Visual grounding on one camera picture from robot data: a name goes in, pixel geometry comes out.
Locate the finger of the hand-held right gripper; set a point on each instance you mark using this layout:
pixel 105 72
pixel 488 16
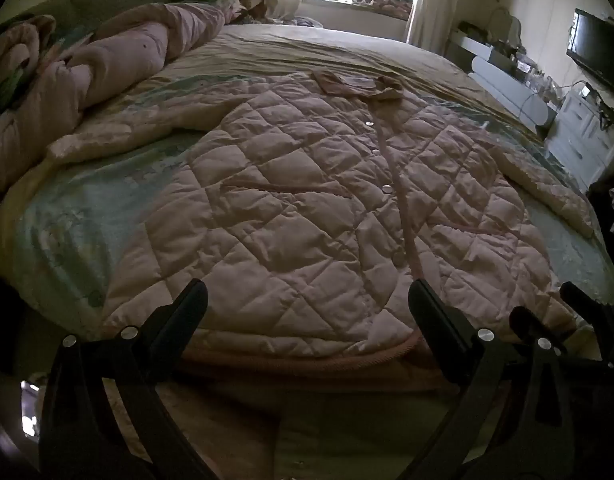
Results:
pixel 529 321
pixel 587 305

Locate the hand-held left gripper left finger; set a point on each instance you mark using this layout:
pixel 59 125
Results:
pixel 183 310

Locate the grey white vanity desk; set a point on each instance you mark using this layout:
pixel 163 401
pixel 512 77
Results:
pixel 507 80

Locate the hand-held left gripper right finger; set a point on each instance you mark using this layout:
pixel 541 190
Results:
pixel 437 317

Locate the rolled pink duvet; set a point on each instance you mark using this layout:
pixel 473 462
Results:
pixel 112 60

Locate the small white desk device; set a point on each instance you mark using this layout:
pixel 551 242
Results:
pixel 584 91

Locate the large bed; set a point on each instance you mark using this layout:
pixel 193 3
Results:
pixel 297 50

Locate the floral patterned quilt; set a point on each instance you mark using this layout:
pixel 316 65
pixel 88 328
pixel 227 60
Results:
pixel 12 55

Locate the white rounded vanity mirror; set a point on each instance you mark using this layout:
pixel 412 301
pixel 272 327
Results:
pixel 502 20

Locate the pink quilted jacket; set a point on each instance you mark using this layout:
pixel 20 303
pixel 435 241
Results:
pixel 307 220

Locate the white drawer dresser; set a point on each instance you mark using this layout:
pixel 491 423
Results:
pixel 582 135

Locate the black flat television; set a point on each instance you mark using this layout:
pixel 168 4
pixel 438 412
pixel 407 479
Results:
pixel 599 52

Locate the green padded headboard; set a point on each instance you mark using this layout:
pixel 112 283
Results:
pixel 87 2

